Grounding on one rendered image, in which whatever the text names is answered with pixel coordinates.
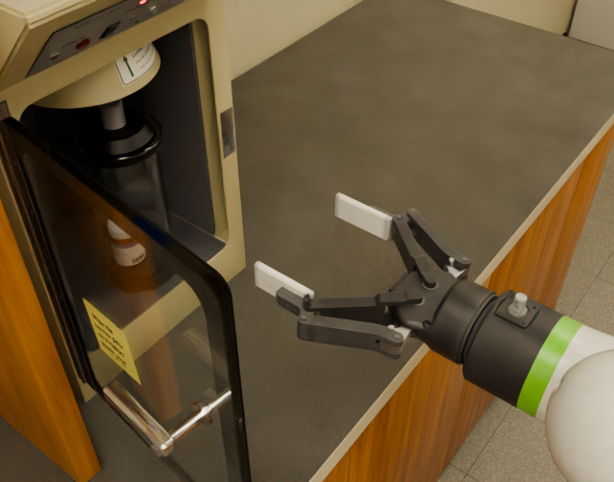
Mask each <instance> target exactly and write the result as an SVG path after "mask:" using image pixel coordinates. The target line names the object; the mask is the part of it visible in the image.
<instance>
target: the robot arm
mask: <svg viewBox="0 0 614 482"><path fill-rule="evenodd" d="M335 216H337V217H339V218H340V219H343V220H345V221H347V222H349V223H351V224H353V225H355V226H357V227H359V228H361V229H363V230H366V231H368V232H370V233H372V234H374V235H377V236H379V237H381V238H382V239H384V240H388V239H389V238H390V233H391V240H392V238H393V240H394V242H395V244H396V246H397V249H398V251H399V253H400V255H401V257H402V259H403V261H404V263H405V265H406V269H407V272H405V273H404V274H403V275H402V277H401V279H400V281H399V282H397V283H395V284H394V285H393V286H392V287H391V288H390V289H389V292H388V293H378V294H376V295H375V296H363V297H337V298H314V292H313V291H312V290H310V289H308V288H306V287H304V286H303V285H301V284H299V283H297V282H295V281H293V280H292V279H291V278H289V277H287V276H285V275H284V274H281V273H279V272H277V271H276V270H274V269H272V268H270V267H268V266H267V265H265V264H263V263H261V262H259V261H257V262H256V263H255V264H254V276H255V285H256V286H257V287H259V288H261V289H263V290H264V291H266V292H268V293H270V294H271V295H273V296H275V297H276V303H277V304H278V305H279V306H281V307H282V308H284V309H286V310H288V311H289V312H291V313H293V314H294V315H296V316H297V337H298V338H299V339H300V340H306V341H312V342H319V343H325V344H332V345H338V346H344V347H351V348H358V349H363V350H370V351H376V352H378V353H381V354H383V355H385V356H387V357H389V358H391V359H393V360H398V359H399V358H400V357H401V356H402V352H403V347H404V345H405V343H406V341H407V340H408V338H415V339H419V340H422V341H423V342H424V343H425V344H426V345H427V346H428V348H429V349H430V350H432V351H433V352H435V353H437V354H439V355H441V356H443V357H444V358H446V359H448V360H450V361H452V362H454V363H456V364H458V365H460V364H463V370H462V371H463V376H464V379H465V380H467V381H469V382H470V383H473V384H475V385H477V386H478V387H480V388H482V389H484V390H486V391H487V392H489V393H491V394H493V395H494V396H495V397H497V398H499V399H501V400H502V401H504V402H506V403H508V404H510V405H512V406H514V407H516V408H518V409H520V410H521V411H523V412H525V413H527V414H528V415H530V416H532V417H534V418H536V419H537V420H539V421H541V422H542V423H543V424H545V434H546V440H547V444H548V448H549V450H550V453H551V455H552V458H553V460H554V462H555V464H556V466H557V467H558V469H559V471H560V473H561V474H562V476H563V477H564V478H565V479H566V481H567V482H614V337H613V336H610V335H607V334H605V333H603V332H600V331H598V330H595V329H593V328H591V327H589V326H586V325H584V324H582V323H580V322H578V321H576V320H574V319H572V318H569V317H567V316H565V315H563V314H561V313H559V312H557V311H555V310H553V309H551V308H549V307H546V306H544V305H542V304H540V303H538V302H536V301H534V300H532V299H530V298H529V297H527V296H526V295H524V294H523V293H517V292H515V291H513V290H508V291H505V292H503V293H502V294H501V295H500V296H497V295H496V293H495V292H493V291H491V290H489V289H487V288H485V287H483V286H481V285H479V284H477V283H475V282H473V281H471V280H469V279H467V278H468V273H469V268H470V264H471V259H470V258H469V257H467V256H466V255H464V254H463V253H461V252H459V251H457V250H455V249H454V248H453V247H452V246H451V245H450V243H449V242H448V241H447V240H446V239H445V238H444V237H443V236H442V235H441V234H440V233H439V232H438V231H437V229H436V228H435V227H434V226H433V225H432V224H431V223H430V222H429V221H428V220H427V219H426V218H425V217H424V216H423V214H422V213H421V212H420V211H419V210H418V209H417V208H409V209H408V210H407V213H405V214H403V215H402V214H395V215H394V214H391V213H389V212H387V211H385V210H382V209H381V208H377V207H374V206H370V207H369V206H367V205H365V204H362V203H360V202H358V201H356V200H354V199H352V198H350V197H347V196H345V195H343V194H341V193H338V194H336V197H335ZM417 243H418V244H419V245H420V246H421V247H422V248H423V249H424V251H425V252H426V253H427V254H428V255H429V256H430V257H431V259H432V260H433V261H434V262H435V263H436V264H437V265H438V266H439V268H440V269H441V270H443V272H438V271H433V270H432V268H431V267H430V265H429V263H428V260H427V258H426V256H425V255H422V253H421V251H420V249H419V247H418V244H417ZM386 306H387V308H388V311H389V313H385V312H384V310H385V307H386ZM317 312H319V313H317ZM385 326H388V327H385ZM394 326H397V327H398V328H394Z"/></svg>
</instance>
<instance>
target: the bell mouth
mask: <svg viewBox="0 0 614 482"><path fill-rule="evenodd" d="M160 64H161V59H160V55H159V53H158V52H157V50H156V49H155V47H154V45H153V43H152V42H150V43H148V44H146V45H144V46H142V47H141V48H139V49H138V50H136V51H134V52H132V53H130V54H128V55H125V56H123V57H121V58H119V59H117V60H115V61H113V62H111V63H109V64H107V65H106V66H104V67H102V68H100V69H98V70H96V71H94V72H93V73H91V74H89V75H87V76H85V77H82V78H80V79H78V80H76V81H74V82H72V83H71V84H69V85H67V86H65V87H63V88H61V89H59V90H57V91H55V92H53V93H51V94H49V95H48V96H46V97H44V98H42V99H39V100H37V101H36V102H34V103H32V104H34V105H37V106H42V107H49V108H59V109H71V108H83V107H91V106H96V105H101V104H104V103H108V102H111V101H115V100H118V99H122V98H124V97H127V96H129V95H131V94H133V93H135V92H136V91H138V90H140V89H141V88H143V86H144V85H146V84H147V83H148V82H149V81H150V80H151V79H152V78H153V77H154V76H155V75H156V74H157V72H158V70H159V68H160Z"/></svg>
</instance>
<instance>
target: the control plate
mask: <svg viewBox="0 0 614 482"><path fill-rule="evenodd" d="M140 1H141V0H123V1H121V2H119V3H118V4H115V5H113V6H111V7H109V8H107V9H104V10H102V11H99V12H97V13H94V14H92V15H90V16H88V17H86V18H83V19H81V20H79V21H77V22H76V23H73V24H71V25H69V26H67V27H64V28H62V29H60V30H58V31H56V32H53V33H52V34H51V36H50V38H49V39H48V41H47V42H46V44H45V46H44V47H43V49H42V51H41V52H40V54H39V56H38V57H37V59H36V61H35V62H34V64H33V66H32V68H31V69H30V70H29V72H28V73H27V75H26V77H25V78H27V77H30V76H32V75H34V74H36V73H38V72H40V71H42V70H44V69H46V68H49V67H51V66H53V65H55V64H56V63H58V62H60V61H62V60H64V59H66V58H68V57H70V56H72V55H75V54H77V53H79V52H81V51H84V50H86V49H88V48H90V47H92V46H94V45H96V44H98V43H100V42H101V41H103V40H105V39H107V38H109V37H111V36H113V35H115V34H118V33H121V32H123V31H125V30H127V29H129V28H131V27H133V26H135V25H137V24H139V23H141V22H143V21H144V20H146V19H148V18H150V17H153V16H155V15H157V14H159V13H161V12H163V11H166V10H168V9H170V8H172V7H174V6H176V5H178V4H180V3H182V2H183V1H184V0H174V1H175V4H174V5H171V3H167V2H168V0H146V1H145V2H144V3H143V4H140V5H139V2H140ZM155 6H158V7H157V8H156V10H157V12H156V13H155V14H154V13H153V11H151V12H149V11H150V9H152V8H153V7H155ZM135 15H138V17H137V18H138V20H139V21H138V22H137V23H135V22H134V21H130V19H131V18H132V17H134V16H135ZM119 21H121V23H120V24H119V25H118V27H117V28H116V29H115V31H114V32H113V33H112V34H110V35H108V36H106V37H104V38H102V39H99V38H100V37H101V35H102V34H103V33H104V31H105V30H106V29H107V27H109V26H111V25H113V24H115V23H117V22H119ZM86 38H89V39H90V44H89V45H88V46H86V47H85V48H83V49H81V50H77V48H76V45H77V44H78V43H79V42H81V41H82V40H84V39H86ZM57 53H60V55H59V56H58V57H57V58H56V59H53V60H50V57H52V56H53V55H55V54H57Z"/></svg>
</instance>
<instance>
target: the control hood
mask: <svg viewBox="0 0 614 482"><path fill-rule="evenodd" d="M121 1H123V0H0V92H2V91H4V90H6V89H8V88H10V87H12V86H13V85H15V84H17V83H19V82H21V81H23V80H25V79H27V78H29V77H27V78H25V77H26V75H27V73H28V72H29V70H30V69H31V68H32V66H33V64H34V62H35V61H36V59H37V57H38V56H39V54H40V52H41V51H42V49H43V47H44V46H45V44H46V42H47V41H48V39H49V38H50V36H51V34H52V33H53V32H56V31H58V30H60V29H62V28H64V27H67V26H69V25H71V24H73V23H76V22H77V21H79V20H81V19H83V18H86V17H88V16H90V15H92V14H94V13H97V12H99V11H102V10H104V9H107V8H109V7H111V6H113V5H115V4H118V3H119V2H121ZM186 1H188V0H184V1H183V2H182V3H184V2H186ZM182 3H180V4H182ZM180 4H178V5H180ZM178 5H176V6H178ZM176 6H174V7H176ZM174 7H172V8H174ZM172 8H170V9H172ZM170 9H168V10H170ZM168 10H166V11H168ZM163 12H164V11H163ZM163 12H161V13H163ZM161 13H159V14H161ZM159 14H157V15H159ZM157 15H155V16H157ZM155 16H153V17H155ZM153 17H150V18H148V19H146V20H149V19H151V18H153ZM146 20H144V21H146ZM144 21H143V22H144ZM141 23H142V22H141ZM141 23H139V24H141ZM139 24H137V25H139ZM137 25H135V26H137ZM135 26H133V27H135ZM133 27H131V28H133ZM131 28H129V29H131ZM129 29H127V30H129ZM127 30H125V31H127ZM125 31H123V32H125ZM123 32H121V33H123ZM118 34H120V33H118ZM118 34H115V35H113V36H111V37H109V38H112V37H114V36H116V35H118ZM109 38H107V39H109ZM107 39H105V40H107ZM105 40H103V41H105ZM103 41H101V42H103ZM101 42H100V43H101ZM98 44H99V43H98ZM98 44H96V45H98ZM96 45H94V46H96ZM94 46H92V47H94ZM92 47H90V48H92ZM90 48H88V49H90ZM88 49H86V50H88ZM86 50H84V51H86ZM84 51H81V52H79V53H77V54H75V55H78V54H80V53H82V52H84ZM75 55H72V56H75ZM72 56H70V57H72ZM70 57H68V58H70ZM68 58H66V59H68ZM66 59H64V60H66ZM64 60H62V61H64ZM62 61H60V62H62ZM60 62H58V63H60ZM58 63H56V64H58ZM56 64H55V65H56ZM55 65H53V66H55ZM53 66H51V67H53ZM51 67H49V68H51ZM49 68H46V69H44V70H42V71H40V72H38V73H36V74H34V75H37V74H39V73H41V72H43V71H45V70H47V69H49ZM34 75H33V76H34ZM31 77H32V76H31Z"/></svg>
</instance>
